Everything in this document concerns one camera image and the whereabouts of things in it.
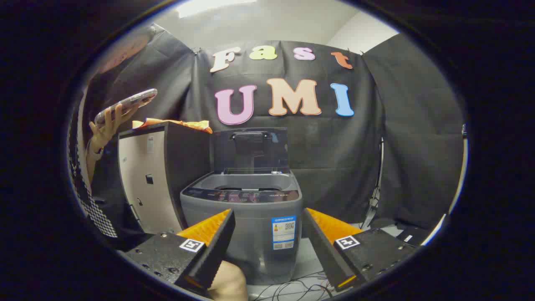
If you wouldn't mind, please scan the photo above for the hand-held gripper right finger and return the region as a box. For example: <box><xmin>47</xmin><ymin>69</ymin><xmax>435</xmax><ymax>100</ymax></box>
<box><xmin>302</xmin><ymin>207</ymin><xmax>418</xmax><ymax>293</ymax></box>

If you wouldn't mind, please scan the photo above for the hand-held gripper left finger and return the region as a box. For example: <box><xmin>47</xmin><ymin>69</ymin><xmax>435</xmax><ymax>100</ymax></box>
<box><xmin>118</xmin><ymin>208</ymin><xmax>236</xmax><ymax>298</ymax></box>

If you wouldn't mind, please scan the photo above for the grey washing machine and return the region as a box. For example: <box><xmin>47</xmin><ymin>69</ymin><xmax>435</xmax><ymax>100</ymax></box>
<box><xmin>180</xmin><ymin>169</ymin><xmax>303</xmax><ymax>286</ymax></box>

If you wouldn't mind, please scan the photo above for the dark washing machine lid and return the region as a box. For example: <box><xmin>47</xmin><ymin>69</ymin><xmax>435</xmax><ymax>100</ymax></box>
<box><xmin>213</xmin><ymin>128</ymin><xmax>291</xmax><ymax>174</ymax></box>

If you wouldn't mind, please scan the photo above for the orange cloth garment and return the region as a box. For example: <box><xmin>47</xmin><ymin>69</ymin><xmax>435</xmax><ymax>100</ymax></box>
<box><xmin>132</xmin><ymin>118</ymin><xmax>213</xmax><ymax>134</ymax></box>

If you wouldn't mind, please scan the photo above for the person's knee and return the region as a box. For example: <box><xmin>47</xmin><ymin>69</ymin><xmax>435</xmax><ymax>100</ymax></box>
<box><xmin>207</xmin><ymin>260</ymin><xmax>249</xmax><ymax>301</ymax></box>

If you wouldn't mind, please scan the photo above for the white and black cabinet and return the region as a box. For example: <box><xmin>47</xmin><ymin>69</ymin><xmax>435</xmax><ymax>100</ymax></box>
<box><xmin>117</xmin><ymin>122</ymin><xmax>211</xmax><ymax>235</ymax></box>

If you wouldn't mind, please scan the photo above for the flat black box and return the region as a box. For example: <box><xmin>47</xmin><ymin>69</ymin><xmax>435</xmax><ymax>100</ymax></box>
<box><xmin>395</xmin><ymin>226</ymin><xmax>431</xmax><ymax>247</ymax></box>

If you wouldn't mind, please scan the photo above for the black backdrop cloth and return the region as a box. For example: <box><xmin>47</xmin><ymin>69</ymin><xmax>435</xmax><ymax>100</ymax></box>
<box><xmin>84</xmin><ymin>27</ymin><xmax>466</xmax><ymax>230</ymax></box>

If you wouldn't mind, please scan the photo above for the light stand tripod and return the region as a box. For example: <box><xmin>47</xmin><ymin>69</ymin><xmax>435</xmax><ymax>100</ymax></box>
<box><xmin>359</xmin><ymin>137</ymin><xmax>385</xmax><ymax>228</ymax></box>

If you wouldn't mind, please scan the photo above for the smartphone in clear case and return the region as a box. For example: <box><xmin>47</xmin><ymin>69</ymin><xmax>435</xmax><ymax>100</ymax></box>
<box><xmin>94</xmin><ymin>88</ymin><xmax>158</xmax><ymax>126</ymax></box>

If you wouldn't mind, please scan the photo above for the tangle of black cables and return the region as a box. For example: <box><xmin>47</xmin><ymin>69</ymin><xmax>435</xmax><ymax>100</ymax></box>
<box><xmin>251</xmin><ymin>272</ymin><xmax>335</xmax><ymax>301</ymax></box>

